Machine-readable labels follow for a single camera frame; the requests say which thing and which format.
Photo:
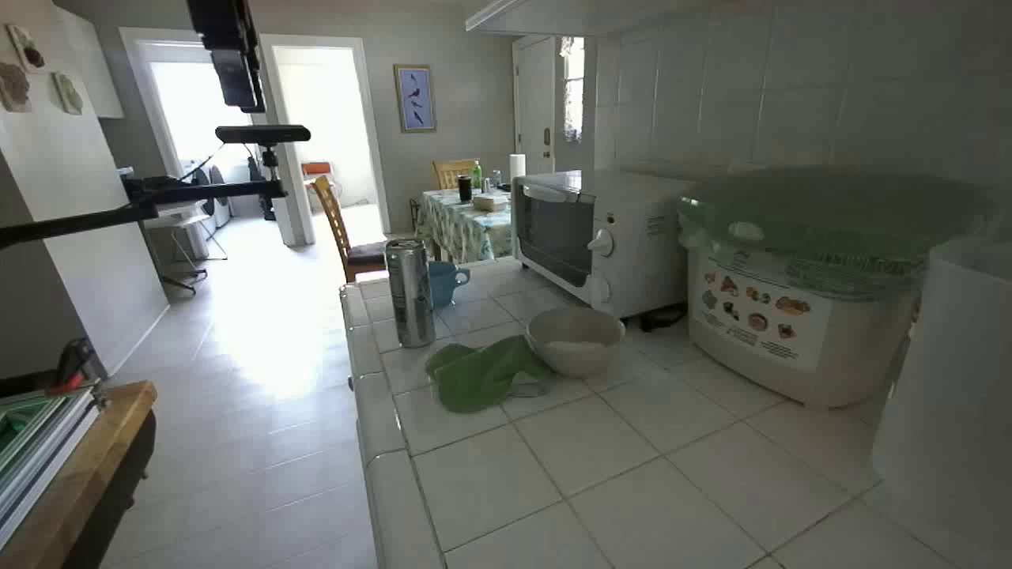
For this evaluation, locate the stack of books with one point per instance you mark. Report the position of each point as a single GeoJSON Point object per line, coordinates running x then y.
{"type": "Point", "coordinates": [35, 445]}

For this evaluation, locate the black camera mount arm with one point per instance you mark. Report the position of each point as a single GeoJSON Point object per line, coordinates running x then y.
{"type": "Point", "coordinates": [161, 196]}

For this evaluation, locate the fridge magnet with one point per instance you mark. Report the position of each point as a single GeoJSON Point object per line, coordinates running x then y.
{"type": "Point", "coordinates": [15, 85]}
{"type": "Point", "coordinates": [27, 50]}
{"type": "Point", "coordinates": [67, 94]}

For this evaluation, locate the light wooden chair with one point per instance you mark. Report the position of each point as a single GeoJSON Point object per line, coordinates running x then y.
{"type": "Point", "coordinates": [455, 172]}

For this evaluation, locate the wooden side table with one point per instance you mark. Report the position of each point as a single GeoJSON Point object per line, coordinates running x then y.
{"type": "Point", "coordinates": [90, 462]}

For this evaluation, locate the red and black tool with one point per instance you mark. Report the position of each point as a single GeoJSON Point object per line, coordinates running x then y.
{"type": "Point", "coordinates": [70, 368]}

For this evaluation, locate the green microfibre cloth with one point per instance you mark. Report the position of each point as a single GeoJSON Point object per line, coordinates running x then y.
{"type": "Point", "coordinates": [476, 377]}

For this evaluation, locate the wooden slat chair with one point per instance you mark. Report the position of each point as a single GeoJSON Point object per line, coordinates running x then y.
{"type": "Point", "coordinates": [336, 221]}

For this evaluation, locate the plain white appliance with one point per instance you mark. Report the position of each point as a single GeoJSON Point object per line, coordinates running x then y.
{"type": "Point", "coordinates": [951, 411]}

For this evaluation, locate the white ceramic bowl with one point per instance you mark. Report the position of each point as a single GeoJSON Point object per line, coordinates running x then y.
{"type": "Point", "coordinates": [574, 347]}

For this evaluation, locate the blue mug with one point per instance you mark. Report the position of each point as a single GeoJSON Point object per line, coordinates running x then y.
{"type": "Point", "coordinates": [443, 287]}

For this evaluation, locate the white paper towel roll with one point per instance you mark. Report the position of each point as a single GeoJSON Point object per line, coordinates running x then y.
{"type": "Point", "coordinates": [518, 169]}

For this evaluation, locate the table with floral cloth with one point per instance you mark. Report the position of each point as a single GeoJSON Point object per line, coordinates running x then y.
{"type": "Point", "coordinates": [455, 230]}

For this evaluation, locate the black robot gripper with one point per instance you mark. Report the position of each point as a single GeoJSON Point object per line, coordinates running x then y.
{"type": "Point", "coordinates": [228, 50]}

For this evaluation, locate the stainless steel canister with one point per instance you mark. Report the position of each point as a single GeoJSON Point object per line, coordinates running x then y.
{"type": "Point", "coordinates": [411, 297]}

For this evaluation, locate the black bar camera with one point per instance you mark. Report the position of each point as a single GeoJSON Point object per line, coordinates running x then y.
{"type": "Point", "coordinates": [264, 134]}

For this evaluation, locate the white refrigerator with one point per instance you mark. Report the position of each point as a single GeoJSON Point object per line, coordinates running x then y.
{"type": "Point", "coordinates": [84, 253]}

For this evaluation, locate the white appliance with food stickers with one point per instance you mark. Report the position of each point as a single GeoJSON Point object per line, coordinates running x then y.
{"type": "Point", "coordinates": [786, 342]}

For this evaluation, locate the small dish on table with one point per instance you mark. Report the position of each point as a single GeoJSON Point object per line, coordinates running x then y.
{"type": "Point", "coordinates": [492, 201]}

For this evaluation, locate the green glass lid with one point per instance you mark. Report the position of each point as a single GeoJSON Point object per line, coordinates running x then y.
{"type": "Point", "coordinates": [834, 221]}

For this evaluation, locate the white door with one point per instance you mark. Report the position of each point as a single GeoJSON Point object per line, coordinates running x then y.
{"type": "Point", "coordinates": [535, 105]}

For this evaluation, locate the framed bird picture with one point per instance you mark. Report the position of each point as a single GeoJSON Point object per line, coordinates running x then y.
{"type": "Point", "coordinates": [416, 100]}

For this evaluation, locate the black cup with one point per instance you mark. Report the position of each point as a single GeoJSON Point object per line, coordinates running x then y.
{"type": "Point", "coordinates": [462, 191]}

